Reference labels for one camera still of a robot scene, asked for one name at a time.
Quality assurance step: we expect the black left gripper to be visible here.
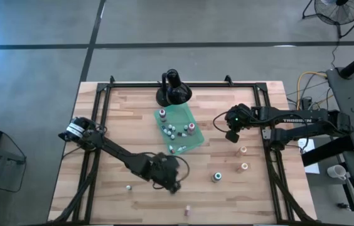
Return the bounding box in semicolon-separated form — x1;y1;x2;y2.
147;153;183;195

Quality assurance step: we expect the grey side desk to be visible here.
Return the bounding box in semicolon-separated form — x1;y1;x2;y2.
326;66;354;154

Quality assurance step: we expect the yellow cable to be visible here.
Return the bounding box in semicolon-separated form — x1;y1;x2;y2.
296;71;328;110

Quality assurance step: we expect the white mug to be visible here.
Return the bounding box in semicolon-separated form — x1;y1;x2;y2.
326;164;348;181

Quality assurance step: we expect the white paper sheet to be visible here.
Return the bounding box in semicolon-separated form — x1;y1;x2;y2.
298;137;321;175

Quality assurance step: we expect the black desk leg bar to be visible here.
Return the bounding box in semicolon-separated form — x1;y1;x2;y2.
301;134;354;167

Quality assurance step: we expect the black round lamp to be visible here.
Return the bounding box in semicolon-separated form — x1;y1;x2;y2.
155;68;193;107

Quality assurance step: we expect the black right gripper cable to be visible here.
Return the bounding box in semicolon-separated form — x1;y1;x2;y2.
212;111;233;134

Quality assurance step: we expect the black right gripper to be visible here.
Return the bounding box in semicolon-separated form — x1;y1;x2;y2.
225;103;254;144

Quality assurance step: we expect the black floor fan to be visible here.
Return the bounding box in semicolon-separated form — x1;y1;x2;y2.
301;0;354;39

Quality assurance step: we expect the teal translucent plastic bin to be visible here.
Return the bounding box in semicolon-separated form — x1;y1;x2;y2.
153;102;205;156

